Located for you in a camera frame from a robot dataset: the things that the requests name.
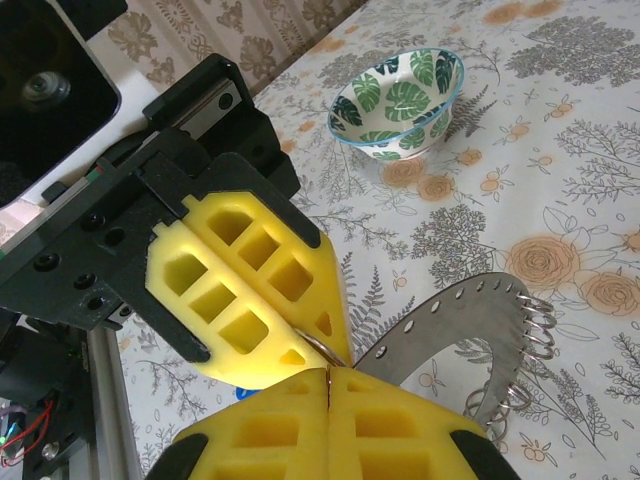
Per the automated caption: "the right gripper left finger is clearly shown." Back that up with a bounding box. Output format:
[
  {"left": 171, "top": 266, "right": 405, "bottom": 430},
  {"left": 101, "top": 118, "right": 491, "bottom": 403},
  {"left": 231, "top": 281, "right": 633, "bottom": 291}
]
[{"left": 144, "top": 369, "right": 332, "bottom": 480}]

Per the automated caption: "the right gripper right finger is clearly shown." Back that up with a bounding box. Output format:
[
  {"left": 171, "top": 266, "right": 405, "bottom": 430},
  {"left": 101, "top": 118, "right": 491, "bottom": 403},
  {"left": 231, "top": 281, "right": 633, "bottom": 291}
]
[{"left": 328, "top": 367, "right": 521, "bottom": 480}]

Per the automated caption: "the leaf pattern ceramic bowl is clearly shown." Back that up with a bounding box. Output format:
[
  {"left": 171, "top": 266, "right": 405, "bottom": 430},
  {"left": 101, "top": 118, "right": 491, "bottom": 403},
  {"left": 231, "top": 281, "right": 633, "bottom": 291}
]
[{"left": 327, "top": 47, "right": 466, "bottom": 161}]

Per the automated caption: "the floral patterned tablecloth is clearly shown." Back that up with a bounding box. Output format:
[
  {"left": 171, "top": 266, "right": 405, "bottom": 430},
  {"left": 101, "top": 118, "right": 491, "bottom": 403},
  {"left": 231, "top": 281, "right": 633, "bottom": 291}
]
[{"left": 117, "top": 0, "right": 640, "bottom": 480}]

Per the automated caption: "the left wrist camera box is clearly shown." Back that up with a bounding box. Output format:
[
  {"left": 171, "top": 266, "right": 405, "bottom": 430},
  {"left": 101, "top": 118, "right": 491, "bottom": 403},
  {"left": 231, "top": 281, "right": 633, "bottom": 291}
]
[{"left": 0, "top": 0, "right": 169, "bottom": 211}]

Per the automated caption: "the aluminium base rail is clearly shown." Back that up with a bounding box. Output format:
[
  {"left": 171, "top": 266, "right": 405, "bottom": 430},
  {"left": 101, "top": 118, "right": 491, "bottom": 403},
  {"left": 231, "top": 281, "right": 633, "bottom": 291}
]
[{"left": 82, "top": 322, "right": 144, "bottom": 480}]

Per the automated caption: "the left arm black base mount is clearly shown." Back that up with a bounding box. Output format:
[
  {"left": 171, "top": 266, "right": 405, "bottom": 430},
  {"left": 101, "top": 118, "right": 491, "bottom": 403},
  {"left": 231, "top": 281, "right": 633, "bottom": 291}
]
[{"left": 14, "top": 399, "right": 96, "bottom": 480}]

